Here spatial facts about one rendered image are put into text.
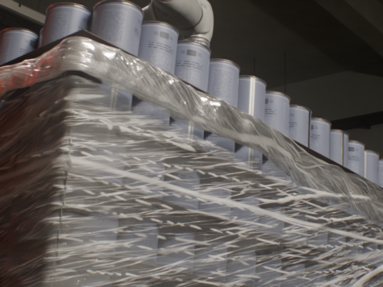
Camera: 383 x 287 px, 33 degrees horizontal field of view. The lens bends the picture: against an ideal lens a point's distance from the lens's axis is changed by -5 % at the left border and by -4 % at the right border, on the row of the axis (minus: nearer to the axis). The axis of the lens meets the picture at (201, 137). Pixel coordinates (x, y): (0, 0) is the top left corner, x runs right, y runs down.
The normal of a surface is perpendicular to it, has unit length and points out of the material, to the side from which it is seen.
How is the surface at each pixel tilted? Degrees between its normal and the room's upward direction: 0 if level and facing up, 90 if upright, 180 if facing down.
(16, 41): 89
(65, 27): 89
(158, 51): 89
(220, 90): 89
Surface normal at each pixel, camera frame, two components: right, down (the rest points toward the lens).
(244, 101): -0.06, -0.33
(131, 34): 0.77, -0.15
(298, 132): 0.29, -0.29
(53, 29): -0.29, -0.33
